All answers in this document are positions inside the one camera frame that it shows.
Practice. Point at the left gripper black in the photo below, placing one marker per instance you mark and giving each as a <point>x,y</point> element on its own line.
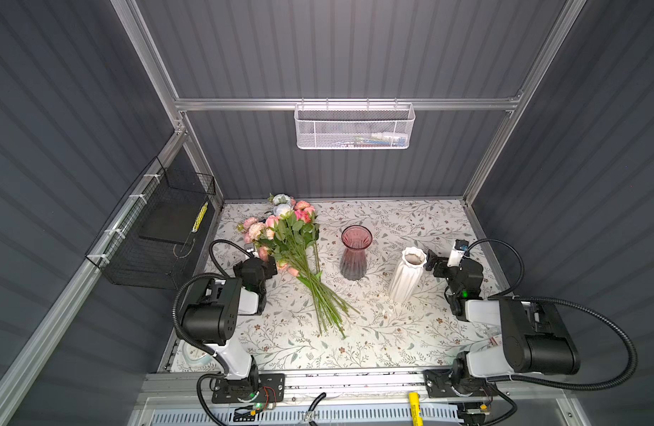
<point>265,264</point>

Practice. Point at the yellow tool at front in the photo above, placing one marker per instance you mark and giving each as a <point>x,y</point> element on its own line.
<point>415,409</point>

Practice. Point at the bottle in white basket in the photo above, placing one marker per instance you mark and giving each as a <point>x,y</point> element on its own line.
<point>392,139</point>

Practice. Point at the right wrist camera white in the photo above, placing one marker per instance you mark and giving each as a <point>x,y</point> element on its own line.
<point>457,253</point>

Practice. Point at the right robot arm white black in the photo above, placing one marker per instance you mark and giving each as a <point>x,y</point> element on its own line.
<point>532,337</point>

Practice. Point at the yellow marker in black basket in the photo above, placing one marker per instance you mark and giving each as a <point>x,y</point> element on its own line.
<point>199,218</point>

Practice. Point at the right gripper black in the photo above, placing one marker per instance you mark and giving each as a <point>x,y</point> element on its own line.
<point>439,265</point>

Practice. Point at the floral patterned table mat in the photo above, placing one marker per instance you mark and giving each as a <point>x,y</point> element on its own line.
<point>381,333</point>

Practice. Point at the pink glass vase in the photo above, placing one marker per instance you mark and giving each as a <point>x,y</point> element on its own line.
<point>356,240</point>

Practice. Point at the white wire mesh basket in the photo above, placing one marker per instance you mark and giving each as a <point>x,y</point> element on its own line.
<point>326,126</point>

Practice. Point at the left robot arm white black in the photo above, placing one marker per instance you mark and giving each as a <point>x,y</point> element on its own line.
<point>205,315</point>

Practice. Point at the black wire basket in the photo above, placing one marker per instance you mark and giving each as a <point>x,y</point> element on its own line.
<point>150,244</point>

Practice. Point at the white ribbed ceramic vase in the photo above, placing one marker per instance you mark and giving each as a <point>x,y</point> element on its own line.
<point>407,274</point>

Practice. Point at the bundle of artificial flowers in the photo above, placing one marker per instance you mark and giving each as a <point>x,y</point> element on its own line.
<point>288,231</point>

